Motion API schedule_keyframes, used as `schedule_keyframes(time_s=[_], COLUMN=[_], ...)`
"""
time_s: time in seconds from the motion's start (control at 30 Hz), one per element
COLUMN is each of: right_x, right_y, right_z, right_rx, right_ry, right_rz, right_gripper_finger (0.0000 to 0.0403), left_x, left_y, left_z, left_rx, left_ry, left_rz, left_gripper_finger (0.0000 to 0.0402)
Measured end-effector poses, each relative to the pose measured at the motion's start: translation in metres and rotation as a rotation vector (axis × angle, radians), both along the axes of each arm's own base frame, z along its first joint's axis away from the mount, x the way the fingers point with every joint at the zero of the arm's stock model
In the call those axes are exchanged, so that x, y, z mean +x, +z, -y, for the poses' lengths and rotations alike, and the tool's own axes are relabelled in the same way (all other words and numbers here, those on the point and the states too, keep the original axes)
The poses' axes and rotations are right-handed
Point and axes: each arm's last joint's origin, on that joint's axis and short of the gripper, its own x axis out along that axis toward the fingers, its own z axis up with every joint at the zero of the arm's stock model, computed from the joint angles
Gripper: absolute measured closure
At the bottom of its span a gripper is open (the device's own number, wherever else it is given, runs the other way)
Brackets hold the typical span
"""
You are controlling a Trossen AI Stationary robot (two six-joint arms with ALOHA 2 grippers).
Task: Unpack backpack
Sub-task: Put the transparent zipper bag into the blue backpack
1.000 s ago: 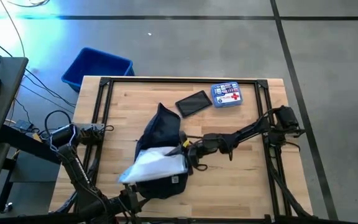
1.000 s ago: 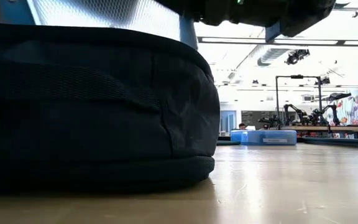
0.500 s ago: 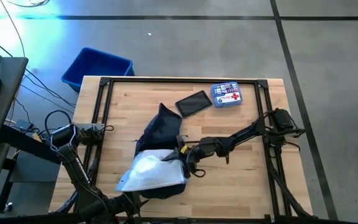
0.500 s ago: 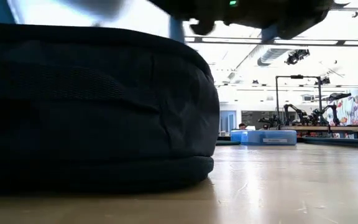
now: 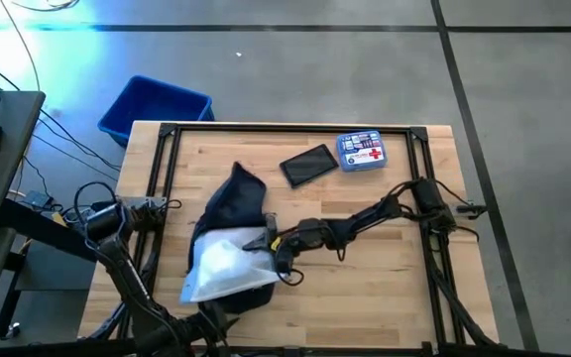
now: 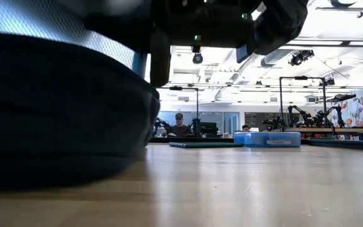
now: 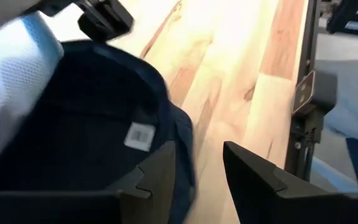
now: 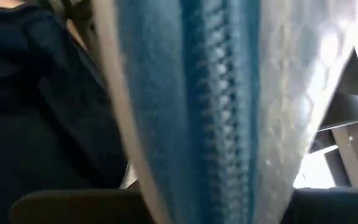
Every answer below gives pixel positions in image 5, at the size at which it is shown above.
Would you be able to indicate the blue plastic bin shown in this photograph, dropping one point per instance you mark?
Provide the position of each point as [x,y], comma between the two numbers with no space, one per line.
[156,106]

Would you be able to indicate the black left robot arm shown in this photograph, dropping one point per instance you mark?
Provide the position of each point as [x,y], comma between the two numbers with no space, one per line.
[132,287]

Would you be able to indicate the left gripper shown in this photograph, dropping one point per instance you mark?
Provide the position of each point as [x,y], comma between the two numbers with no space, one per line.
[198,334]

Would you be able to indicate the dark navy backpack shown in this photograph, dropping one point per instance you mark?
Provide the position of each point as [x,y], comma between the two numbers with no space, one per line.
[238,198]

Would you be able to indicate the black metal table frame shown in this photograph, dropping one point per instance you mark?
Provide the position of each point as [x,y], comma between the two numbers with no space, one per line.
[290,128]

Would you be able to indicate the clear mesh zip pouch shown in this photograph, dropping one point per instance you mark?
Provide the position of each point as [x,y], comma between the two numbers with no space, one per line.
[226,268]

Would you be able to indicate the blue first aid kit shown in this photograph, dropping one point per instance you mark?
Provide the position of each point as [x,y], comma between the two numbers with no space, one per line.
[361,151]

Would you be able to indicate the black power box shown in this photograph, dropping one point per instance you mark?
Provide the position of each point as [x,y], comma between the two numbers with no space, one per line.
[36,199]

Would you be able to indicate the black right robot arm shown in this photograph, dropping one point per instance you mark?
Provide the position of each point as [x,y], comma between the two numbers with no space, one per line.
[365,218]

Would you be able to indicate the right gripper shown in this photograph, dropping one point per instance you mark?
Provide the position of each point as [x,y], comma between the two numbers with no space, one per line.
[308,235]

